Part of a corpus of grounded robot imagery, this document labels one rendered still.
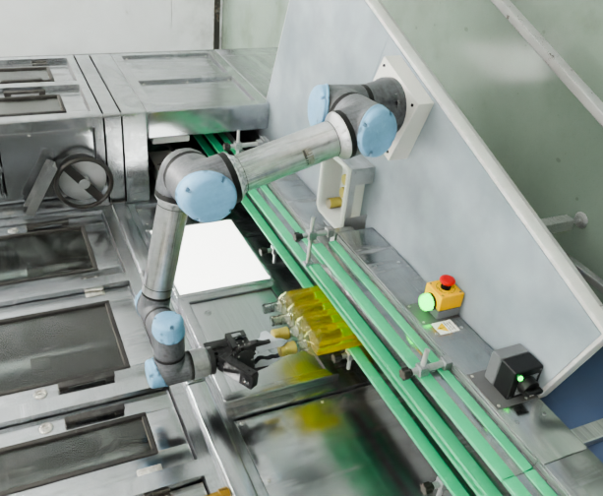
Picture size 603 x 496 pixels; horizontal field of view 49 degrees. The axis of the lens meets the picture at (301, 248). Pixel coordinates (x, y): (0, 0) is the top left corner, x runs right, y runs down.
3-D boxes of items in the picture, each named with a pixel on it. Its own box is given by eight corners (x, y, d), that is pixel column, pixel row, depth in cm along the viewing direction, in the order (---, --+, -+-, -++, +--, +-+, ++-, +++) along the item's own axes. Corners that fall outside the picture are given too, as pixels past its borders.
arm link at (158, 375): (150, 370, 156) (151, 398, 160) (195, 360, 160) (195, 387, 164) (143, 350, 162) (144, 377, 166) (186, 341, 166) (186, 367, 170)
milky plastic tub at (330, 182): (338, 204, 219) (315, 208, 216) (347, 142, 207) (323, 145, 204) (363, 230, 207) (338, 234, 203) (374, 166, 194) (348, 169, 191)
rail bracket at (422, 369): (444, 360, 155) (395, 373, 150) (451, 337, 151) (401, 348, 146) (453, 371, 152) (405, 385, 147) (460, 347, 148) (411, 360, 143)
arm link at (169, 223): (153, 132, 151) (123, 311, 171) (167, 149, 143) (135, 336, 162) (200, 136, 157) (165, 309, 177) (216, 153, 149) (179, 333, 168)
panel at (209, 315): (232, 222, 254) (145, 235, 240) (233, 216, 252) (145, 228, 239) (338, 381, 187) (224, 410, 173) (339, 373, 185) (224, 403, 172)
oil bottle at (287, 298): (338, 294, 201) (274, 308, 192) (341, 279, 198) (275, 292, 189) (347, 305, 196) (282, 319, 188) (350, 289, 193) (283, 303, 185)
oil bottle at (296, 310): (347, 305, 196) (282, 320, 188) (350, 290, 193) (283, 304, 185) (357, 317, 192) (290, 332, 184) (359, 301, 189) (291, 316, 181)
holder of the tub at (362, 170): (337, 217, 222) (317, 220, 219) (348, 143, 208) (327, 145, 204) (362, 244, 210) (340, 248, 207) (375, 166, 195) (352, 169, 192)
